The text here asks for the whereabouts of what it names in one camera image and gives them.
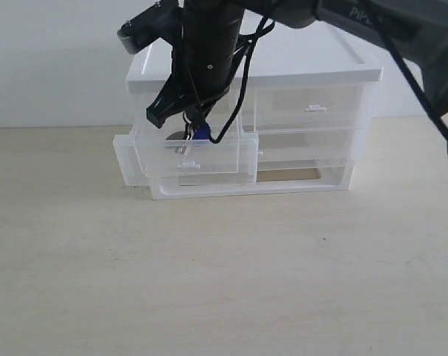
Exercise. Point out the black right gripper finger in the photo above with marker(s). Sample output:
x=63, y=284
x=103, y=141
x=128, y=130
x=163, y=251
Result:
x=196, y=111
x=171, y=100

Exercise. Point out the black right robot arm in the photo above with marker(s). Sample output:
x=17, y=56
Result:
x=415, y=33

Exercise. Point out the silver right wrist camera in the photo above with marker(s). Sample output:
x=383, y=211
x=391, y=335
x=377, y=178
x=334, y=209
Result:
x=142, y=27

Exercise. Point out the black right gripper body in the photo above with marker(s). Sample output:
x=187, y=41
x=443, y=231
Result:
x=205, y=63

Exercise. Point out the white plastic drawer cabinet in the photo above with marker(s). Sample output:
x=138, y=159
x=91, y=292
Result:
x=318, y=55

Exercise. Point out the key bunch with blue tag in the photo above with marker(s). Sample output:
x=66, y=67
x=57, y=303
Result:
x=192, y=131

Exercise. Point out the clear wide middle drawer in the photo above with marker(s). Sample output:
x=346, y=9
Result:
x=326, y=144

